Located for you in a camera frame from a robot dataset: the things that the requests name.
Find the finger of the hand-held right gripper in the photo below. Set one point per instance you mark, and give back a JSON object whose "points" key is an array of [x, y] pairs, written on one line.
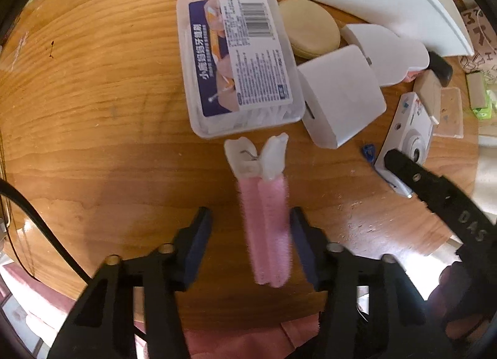
{"points": [[400, 163]]}

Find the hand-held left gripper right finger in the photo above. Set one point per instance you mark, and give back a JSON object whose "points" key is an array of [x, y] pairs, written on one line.
{"points": [[303, 242]]}

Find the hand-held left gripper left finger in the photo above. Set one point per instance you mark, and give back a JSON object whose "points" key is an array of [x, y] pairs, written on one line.
{"points": [[198, 242]]}

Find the white instant camera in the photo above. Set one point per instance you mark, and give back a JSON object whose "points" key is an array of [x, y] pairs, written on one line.
{"points": [[407, 126]]}

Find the pink hair roller clip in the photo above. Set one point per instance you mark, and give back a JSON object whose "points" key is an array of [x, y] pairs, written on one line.
{"points": [[268, 227]]}

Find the clear plastic case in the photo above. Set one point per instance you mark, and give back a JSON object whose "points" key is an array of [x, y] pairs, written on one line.
{"points": [[450, 110]]}

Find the small beige box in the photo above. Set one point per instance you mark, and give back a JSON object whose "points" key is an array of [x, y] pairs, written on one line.
{"points": [[427, 91]]}

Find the white rectangular box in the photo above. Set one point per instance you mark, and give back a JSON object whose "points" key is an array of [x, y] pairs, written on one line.
{"points": [[341, 99]]}

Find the pink printed packet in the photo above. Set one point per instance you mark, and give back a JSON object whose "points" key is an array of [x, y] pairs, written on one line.
{"points": [[411, 76]]}

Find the white plastic bottle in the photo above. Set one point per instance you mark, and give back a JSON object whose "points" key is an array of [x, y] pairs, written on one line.
{"points": [[388, 52]]}

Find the round beige tin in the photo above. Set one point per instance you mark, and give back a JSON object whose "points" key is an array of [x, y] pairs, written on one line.
{"points": [[306, 25]]}

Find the clear floss pick box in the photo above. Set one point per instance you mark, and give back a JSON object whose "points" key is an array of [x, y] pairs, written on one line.
{"points": [[233, 71]]}

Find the person's right hand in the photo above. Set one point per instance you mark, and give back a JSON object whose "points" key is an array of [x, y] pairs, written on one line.
{"points": [[446, 279]]}

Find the small blue plastic piece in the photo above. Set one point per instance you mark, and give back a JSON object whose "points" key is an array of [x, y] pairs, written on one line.
{"points": [[368, 151]]}

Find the green tissue packet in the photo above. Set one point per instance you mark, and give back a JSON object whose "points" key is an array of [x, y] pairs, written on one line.
{"points": [[485, 110]]}

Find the pink cloth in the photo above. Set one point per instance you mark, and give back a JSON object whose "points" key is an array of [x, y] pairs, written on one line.
{"points": [[233, 339]]}

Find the beige printed paper bag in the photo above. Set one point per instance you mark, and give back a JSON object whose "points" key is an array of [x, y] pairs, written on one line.
{"points": [[481, 33]]}

